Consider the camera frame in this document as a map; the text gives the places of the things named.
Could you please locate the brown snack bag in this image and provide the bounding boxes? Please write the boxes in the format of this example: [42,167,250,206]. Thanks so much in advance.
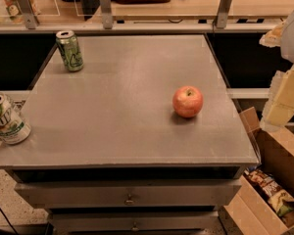
[245,169,282,198]

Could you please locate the white 7up can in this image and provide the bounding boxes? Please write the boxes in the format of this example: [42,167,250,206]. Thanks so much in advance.
[0,92,31,145]

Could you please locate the cardboard box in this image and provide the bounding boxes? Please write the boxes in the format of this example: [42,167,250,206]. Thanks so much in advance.
[223,107,294,235]

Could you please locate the middle metal bracket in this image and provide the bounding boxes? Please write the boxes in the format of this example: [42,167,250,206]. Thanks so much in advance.
[99,0,114,29]

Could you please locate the grey lower drawer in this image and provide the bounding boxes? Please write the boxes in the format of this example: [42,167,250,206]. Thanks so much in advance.
[48,211,219,232]

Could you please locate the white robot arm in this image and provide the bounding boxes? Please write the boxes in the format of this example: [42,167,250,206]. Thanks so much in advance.
[259,10,294,132]

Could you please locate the red apple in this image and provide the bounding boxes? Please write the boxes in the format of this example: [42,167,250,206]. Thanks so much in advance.
[172,86,204,118]

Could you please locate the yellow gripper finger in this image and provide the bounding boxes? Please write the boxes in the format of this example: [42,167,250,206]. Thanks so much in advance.
[259,22,285,48]
[260,65,294,131]

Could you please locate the green soda can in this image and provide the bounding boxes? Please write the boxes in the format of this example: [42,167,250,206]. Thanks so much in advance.
[56,30,83,71]

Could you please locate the grey upper drawer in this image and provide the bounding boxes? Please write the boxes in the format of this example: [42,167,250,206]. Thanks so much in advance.
[15,180,241,209]

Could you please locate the black floor cable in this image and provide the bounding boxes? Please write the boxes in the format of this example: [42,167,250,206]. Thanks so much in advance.
[0,190,20,235]

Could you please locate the left metal bracket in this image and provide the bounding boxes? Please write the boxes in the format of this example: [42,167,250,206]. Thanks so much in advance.
[17,0,38,29]

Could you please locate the grey drawer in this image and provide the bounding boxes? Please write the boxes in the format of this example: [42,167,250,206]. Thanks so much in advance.
[48,211,219,232]
[15,180,241,209]

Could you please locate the metal bracket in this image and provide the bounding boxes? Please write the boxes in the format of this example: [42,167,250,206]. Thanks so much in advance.
[99,0,114,29]
[17,0,38,29]
[214,0,232,28]

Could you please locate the green snack bag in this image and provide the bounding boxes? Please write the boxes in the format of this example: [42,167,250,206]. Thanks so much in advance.
[269,190,294,227]

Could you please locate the right metal bracket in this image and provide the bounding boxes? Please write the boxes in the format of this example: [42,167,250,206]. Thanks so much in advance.
[214,0,232,28]

